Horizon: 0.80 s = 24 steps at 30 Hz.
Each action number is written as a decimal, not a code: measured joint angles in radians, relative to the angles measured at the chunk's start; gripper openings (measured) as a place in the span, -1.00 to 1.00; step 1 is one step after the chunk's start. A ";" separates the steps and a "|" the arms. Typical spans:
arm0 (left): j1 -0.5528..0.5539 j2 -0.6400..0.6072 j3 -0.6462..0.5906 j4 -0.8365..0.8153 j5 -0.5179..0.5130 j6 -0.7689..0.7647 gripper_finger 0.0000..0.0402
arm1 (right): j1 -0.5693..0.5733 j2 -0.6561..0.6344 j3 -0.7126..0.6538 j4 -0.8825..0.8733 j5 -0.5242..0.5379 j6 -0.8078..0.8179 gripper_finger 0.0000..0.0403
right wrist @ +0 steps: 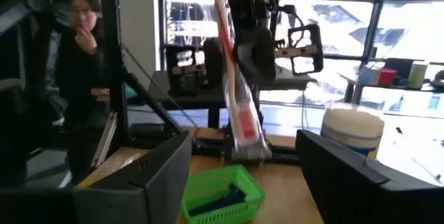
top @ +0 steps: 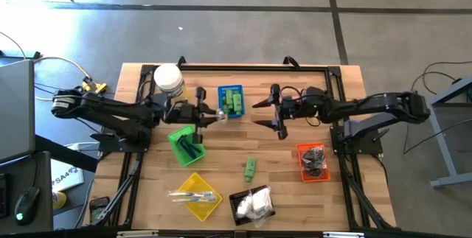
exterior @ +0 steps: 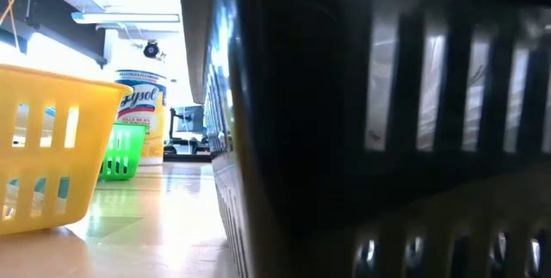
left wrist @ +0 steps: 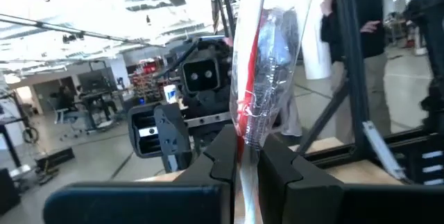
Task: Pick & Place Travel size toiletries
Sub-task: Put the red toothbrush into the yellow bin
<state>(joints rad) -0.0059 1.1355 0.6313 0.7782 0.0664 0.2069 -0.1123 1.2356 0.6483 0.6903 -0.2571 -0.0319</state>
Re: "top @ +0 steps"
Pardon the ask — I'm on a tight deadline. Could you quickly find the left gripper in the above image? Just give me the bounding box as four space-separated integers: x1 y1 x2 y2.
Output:
172 86 225 144

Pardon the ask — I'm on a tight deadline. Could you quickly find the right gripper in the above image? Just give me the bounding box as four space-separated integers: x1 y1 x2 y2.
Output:
251 83 309 141

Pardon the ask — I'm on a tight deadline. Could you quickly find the dark blue toothbrush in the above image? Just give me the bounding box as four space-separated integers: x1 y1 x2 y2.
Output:
177 136 198 160
183 136 204 155

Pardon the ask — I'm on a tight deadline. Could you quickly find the black round pad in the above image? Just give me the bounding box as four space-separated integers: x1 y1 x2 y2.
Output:
301 147 326 165
302 163 328 179

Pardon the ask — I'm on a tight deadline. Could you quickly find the blue white toothbrush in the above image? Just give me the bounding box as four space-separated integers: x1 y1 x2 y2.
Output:
171 196 218 204
167 190 217 198

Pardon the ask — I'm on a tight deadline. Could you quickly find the blue plastic basket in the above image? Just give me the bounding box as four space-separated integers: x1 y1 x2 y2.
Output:
217 84 246 119

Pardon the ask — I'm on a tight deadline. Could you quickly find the green plastic basket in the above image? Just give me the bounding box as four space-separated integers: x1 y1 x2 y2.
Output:
167 125 207 168

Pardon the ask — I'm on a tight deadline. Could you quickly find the Lysol wipes canister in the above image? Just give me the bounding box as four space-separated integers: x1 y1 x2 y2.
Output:
153 63 187 101

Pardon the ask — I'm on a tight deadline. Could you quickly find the loose green block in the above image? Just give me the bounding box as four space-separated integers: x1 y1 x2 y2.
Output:
243 157 258 183

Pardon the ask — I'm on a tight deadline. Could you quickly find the orange plastic basket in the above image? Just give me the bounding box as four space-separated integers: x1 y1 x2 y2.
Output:
296 141 332 183

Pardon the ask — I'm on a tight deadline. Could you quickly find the black plastic slotted basket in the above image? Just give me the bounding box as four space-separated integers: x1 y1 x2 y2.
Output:
228 184 277 227

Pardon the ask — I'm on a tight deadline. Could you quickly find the yellow plastic slotted basket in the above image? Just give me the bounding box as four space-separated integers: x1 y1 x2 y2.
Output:
176 172 223 223

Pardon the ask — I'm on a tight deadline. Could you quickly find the white power strip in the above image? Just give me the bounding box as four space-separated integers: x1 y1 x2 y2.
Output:
64 141 100 153

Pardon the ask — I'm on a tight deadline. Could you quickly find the black handheld device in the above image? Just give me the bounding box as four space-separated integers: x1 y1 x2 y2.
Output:
88 196 111 224

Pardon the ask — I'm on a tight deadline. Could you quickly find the white printed booklet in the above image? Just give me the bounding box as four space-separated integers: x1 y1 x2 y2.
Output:
49 158 85 193

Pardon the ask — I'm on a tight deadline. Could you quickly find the yellow round object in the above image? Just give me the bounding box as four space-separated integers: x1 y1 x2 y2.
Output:
52 192 68 210

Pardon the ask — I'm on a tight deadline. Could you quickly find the dark desk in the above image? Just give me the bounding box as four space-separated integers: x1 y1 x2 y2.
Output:
0 134 100 234

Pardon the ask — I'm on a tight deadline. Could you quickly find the grey laptop lid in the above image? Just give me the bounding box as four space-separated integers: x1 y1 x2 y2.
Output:
0 59 37 164

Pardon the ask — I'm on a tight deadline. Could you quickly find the black computer mouse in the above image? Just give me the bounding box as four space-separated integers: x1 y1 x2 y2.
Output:
13 186 41 227

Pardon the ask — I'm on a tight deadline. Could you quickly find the black keyboard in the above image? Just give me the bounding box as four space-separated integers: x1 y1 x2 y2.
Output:
0 173 11 219

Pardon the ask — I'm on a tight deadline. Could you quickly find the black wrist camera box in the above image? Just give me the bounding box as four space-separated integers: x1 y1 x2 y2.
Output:
153 93 173 109
302 85 327 103

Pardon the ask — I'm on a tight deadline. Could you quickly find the black diagonal frame strut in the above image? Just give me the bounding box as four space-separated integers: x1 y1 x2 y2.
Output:
337 153 398 231
88 152 145 228

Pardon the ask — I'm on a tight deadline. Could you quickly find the yellow cable connector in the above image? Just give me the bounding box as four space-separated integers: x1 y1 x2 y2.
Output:
81 77 108 94

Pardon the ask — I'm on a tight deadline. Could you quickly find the silver metal bracket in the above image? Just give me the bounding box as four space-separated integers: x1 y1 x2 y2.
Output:
117 230 159 238
322 231 365 238

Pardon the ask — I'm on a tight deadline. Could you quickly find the white cable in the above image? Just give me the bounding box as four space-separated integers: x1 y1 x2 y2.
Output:
32 56 91 80

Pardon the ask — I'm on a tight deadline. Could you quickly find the black floor cable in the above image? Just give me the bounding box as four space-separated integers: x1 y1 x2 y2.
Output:
411 60 472 95
403 118 472 155

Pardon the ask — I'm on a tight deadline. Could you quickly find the grey metal table frame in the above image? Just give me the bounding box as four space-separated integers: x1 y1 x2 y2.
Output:
428 75 472 189

